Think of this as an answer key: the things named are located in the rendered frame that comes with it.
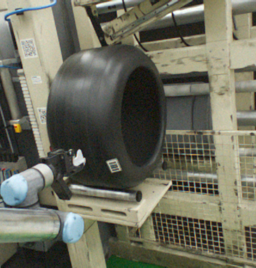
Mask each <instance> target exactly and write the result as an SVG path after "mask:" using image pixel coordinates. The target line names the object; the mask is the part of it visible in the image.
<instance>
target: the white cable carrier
mask: <svg viewBox="0 0 256 268"><path fill-rule="evenodd" d="M17 72H24V69H18V70H17ZM19 76H22V77H20V82H21V83H22V90H26V91H23V94H25V95H24V97H25V100H26V104H27V105H26V106H27V108H28V111H29V112H28V114H29V118H30V121H31V124H33V125H32V127H34V128H33V131H34V134H35V137H36V138H35V140H37V141H36V144H37V147H38V150H39V151H38V152H39V153H40V154H39V156H40V158H41V157H45V154H44V148H43V145H42V141H41V135H40V132H39V128H38V123H37V120H36V116H35V111H34V109H33V105H32V101H31V96H30V93H29V89H28V84H27V81H26V76H25V75H19Z"/></svg>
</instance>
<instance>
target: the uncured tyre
mask: <svg viewBox="0 0 256 268"><path fill-rule="evenodd" d="M46 126H47V134H48V139H49V142H50V146H51V149H52V151H53V150H55V149H57V150H64V151H67V152H68V151H69V150H74V154H75V157H77V151H78V150H81V153H82V155H83V158H85V160H86V162H85V165H84V167H83V169H82V170H81V171H79V172H77V173H75V174H73V175H71V176H70V177H71V178H72V179H74V180H76V181H78V182H80V183H83V184H86V185H96V186H97V187H108V188H119V189H127V188H133V187H136V186H138V185H139V184H142V182H143V181H144V180H145V179H147V178H148V177H149V176H150V175H151V174H152V172H153V171H154V169H155V168H156V166H157V164H158V162H159V160H160V157H161V154H162V151H163V147H164V140H165V136H166V99H165V94H164V88H163V84H162V81H161V77H160V74H159V72H158V70H157V68H156V66H155V64H154V62H153V61H152V60H151V59H150V58H149V57H148V56H147V55H146V54H145V53H144V52H143V51H142V50H141V49H140V48H138V47H136V46H134V45H127V44H118V45H109V46H104V47H95V48H87V49H83V50H81V51H79V52H77V53H75V54H73V55H71V56H69V57H68V58H67V59H66V60H65V61H64V62H63V63H62V65H61V66H60V68H59V69H58V71H57V73H56V76H55V78H54V80H53V82H52V85H51V87H50V91H49V94H48V99H47V107H46ZM112 159H117V160H118V162H119V165H120V167H121V171H118V172H113V173H111V171H110V169H109V167H108V164H107V162H106V161H108V160H112Z"/></svg>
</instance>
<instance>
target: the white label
mask: <svg viewBox="0 0 256 268"><path fill-rule="evenodd" d="M106 162H107V164H108V167H109V169H110V171H111V173H113V172H118V171H121V167H120V165H119V162H118V160H117V159H112V160H108V161H106Z"/></svg>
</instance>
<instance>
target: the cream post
mask: <svg viewBox="0 0 256 268"><path fill-rule="evenodd" d="M6 3H7V8H8V12H11V11H15V9H16V8H27V7H29V8H32V7H40V6H45V5H48V4H50V0H6ZM23 14H24V15H21V16H17V15H16V14H14V15H12V16H10V18H11V24H12V27H13V31H14V36H15V38H16V41H17V46H18V49H19V54H20V58H21V61H22V66H23V69H24V72H25V76H26V81H27V84H28V89H29V93H30V96H31V101H32V105H33V109H34V111H35V116H36V120H37V123H38V127H39V132H40V135H41V140H42V145H43V148H44V152H45V157H47V153H48V152H50V151H51V150H50V148H51V146H50V142H49V139H48V134H47V126H46V124H41V122H40V119H39V114H38V110H37V108H46V107H47V99H48V94H49V91H50V87H51V85H52V82H53V80H54V78H55V76H56V73H57V71H58V69H59V68H60V66H61V65H62V63H63V60H62V55H61V50H60V45H59V40H58V36H57V30H56V25H54V19H53V13H52V9H51V7H50V8H45V9H41V10H34V11H25V12H23ZM28 38H34V41H35V47H36V52H37V55H38V57H30V58H25V59H24V56H23V52H22V47H21V43H20V40H22V39H28ZM33 76H41V81H42V83H38V84H33V82H32V77H33ZM54 194H55V193H54ZM55 197H56V202H57V206H58V210H59V211H62V212H66V210H65V205H64V203H59V200H58V197H57V195H56V194H55ZM82 219H83V221H84V230H83V235H82V237H81V238H80V240H79V241H78V242H75V243H69V242H67V247H68V251H69V256H70V259H71V264H72V268H106V262H105V257H104V253H103V248H102V245H101V241H100V236H99V230H98V227H97V221H96V220H90V219H86V218H82Z"/></svg>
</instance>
